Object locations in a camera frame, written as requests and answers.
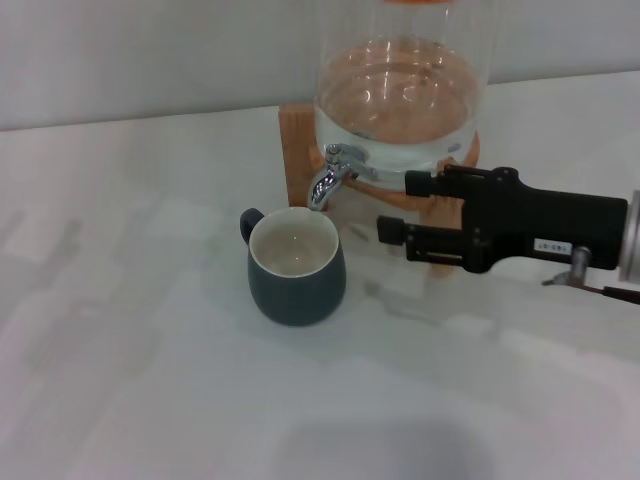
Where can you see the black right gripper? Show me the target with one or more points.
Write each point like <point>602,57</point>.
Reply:
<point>525,220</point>

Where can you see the chrome dispenser faucet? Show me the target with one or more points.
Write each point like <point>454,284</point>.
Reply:
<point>325,182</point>

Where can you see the dark grey ceramic cup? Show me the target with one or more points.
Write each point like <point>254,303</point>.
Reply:
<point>300,295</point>

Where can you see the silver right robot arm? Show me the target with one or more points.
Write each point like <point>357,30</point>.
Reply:
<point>631,235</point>

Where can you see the glass water dispenser jar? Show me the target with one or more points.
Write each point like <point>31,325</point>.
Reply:
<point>400,100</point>

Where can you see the wooden dispenser stand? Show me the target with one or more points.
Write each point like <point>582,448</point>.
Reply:
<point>297,160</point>

